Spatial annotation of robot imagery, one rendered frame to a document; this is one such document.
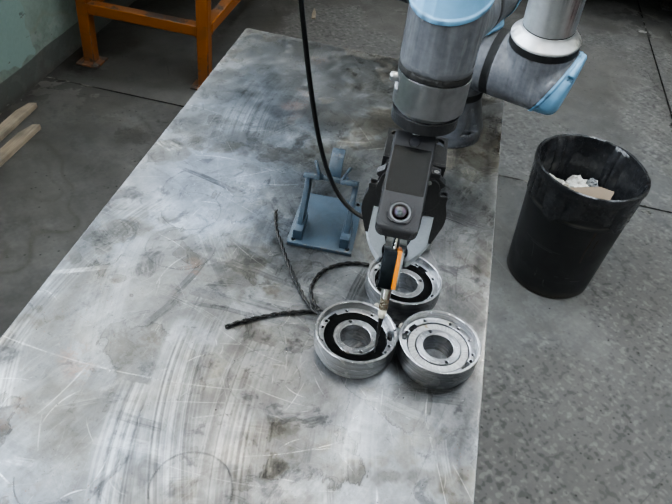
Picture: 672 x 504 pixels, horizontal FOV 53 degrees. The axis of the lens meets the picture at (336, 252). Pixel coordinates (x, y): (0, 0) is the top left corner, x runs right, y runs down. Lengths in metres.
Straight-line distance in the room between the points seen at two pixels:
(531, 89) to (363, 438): 0.66
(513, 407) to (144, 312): 1.24
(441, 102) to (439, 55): 0.05
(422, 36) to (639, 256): 2.01
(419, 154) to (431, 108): 0.06
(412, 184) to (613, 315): 1.67
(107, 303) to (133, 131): 1.84
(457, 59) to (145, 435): 0.52
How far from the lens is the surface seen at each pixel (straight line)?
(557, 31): 1.17
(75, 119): 2.85
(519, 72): 1.20
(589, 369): 2.12
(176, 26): 2.94
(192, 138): 1.25
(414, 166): 0.71
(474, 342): 0.90
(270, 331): 0.91
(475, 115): 1.31
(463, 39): 0.66
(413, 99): 0.69
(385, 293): 0.83
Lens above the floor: 1.49
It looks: 42 degrees down
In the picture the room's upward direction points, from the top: 8 degrees clockwise
